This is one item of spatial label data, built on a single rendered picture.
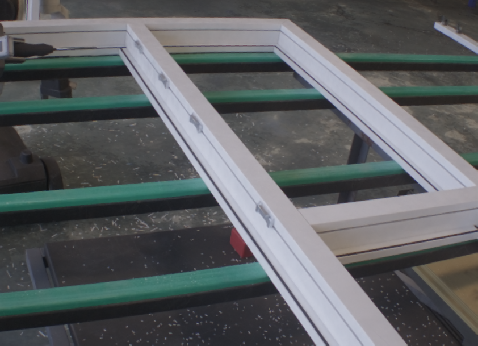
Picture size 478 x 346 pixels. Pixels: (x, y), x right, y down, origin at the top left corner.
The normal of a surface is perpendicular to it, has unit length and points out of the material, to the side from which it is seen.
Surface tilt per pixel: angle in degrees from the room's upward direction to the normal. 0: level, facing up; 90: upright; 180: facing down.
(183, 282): 0
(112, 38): 90
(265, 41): 90
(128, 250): 0
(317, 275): 90
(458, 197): 0
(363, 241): 90
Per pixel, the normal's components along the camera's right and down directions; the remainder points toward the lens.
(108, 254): 0.15, -0.87
